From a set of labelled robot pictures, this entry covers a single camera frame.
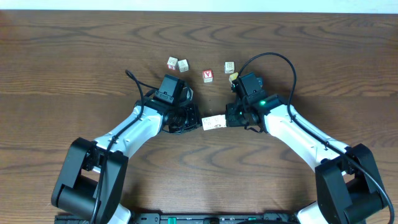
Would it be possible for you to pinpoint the white block red globe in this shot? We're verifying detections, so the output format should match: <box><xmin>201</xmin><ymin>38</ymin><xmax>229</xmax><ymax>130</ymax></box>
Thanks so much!
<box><xmin>213</xmin><ymin>114</ymin><xmax>226</xmax><ymax>128</ymax></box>

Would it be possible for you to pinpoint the plain white wooden block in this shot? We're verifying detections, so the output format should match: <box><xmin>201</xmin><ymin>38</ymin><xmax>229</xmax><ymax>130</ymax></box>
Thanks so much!
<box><xmin>201</xmin><ymin>117</ymin><xmax>214</xmax><ymax>131</ymax></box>

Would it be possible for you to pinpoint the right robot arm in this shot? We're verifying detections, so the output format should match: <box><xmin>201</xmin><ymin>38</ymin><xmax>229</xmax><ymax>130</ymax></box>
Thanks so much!
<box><xmin>225</xmin><ymin>95</ymin><xmax>395</xmax><ymax>223</ymax></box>

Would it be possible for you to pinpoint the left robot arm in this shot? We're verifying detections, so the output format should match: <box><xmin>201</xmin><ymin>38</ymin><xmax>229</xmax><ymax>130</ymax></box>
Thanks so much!
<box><xmin>51</xmin><ymin>97</ymin><xmax>201</xmax><ymax>223</ymax></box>

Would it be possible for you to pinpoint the yellow block left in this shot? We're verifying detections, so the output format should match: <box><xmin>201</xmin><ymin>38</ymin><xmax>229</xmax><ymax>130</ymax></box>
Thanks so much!
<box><xmin>229</xmin><ymin>72</ymin><xmax>239</xmax><ymax>85</ymax></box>

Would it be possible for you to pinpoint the blue picture block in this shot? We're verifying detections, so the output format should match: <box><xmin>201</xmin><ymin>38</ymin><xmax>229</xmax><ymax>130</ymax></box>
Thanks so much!
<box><xmin>257</xmin><ymin>77</ymin><xmax>263</xmax><ymax>87</ymax></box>

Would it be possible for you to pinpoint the red V letter block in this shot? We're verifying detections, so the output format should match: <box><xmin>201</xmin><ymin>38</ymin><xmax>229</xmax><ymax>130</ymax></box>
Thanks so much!
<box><xmin>202</xmin><ymin>70</ymin><xmax>213</xmax><ymax>83</ymax></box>

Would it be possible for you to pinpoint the white block black print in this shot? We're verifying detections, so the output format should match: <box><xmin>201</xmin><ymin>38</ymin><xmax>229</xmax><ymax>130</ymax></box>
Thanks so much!
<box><xmin>224</xmin><ymin>62</ymin><xmax>235</xmax><ymax>74</ymax></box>

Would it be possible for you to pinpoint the plain white letter block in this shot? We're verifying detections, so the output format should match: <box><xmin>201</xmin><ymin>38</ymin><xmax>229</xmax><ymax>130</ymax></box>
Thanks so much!
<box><xmin>177</xmin><ymin>59</ymin><xmax>189</xmax><ymax>72</ymax></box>

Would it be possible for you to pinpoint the white block red side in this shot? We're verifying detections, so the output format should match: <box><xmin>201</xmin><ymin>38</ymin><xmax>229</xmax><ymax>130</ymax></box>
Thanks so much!
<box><xmin>167</xmin><ymin>57</ymin><xmax>178</xmax><ymax>70</ymax></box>

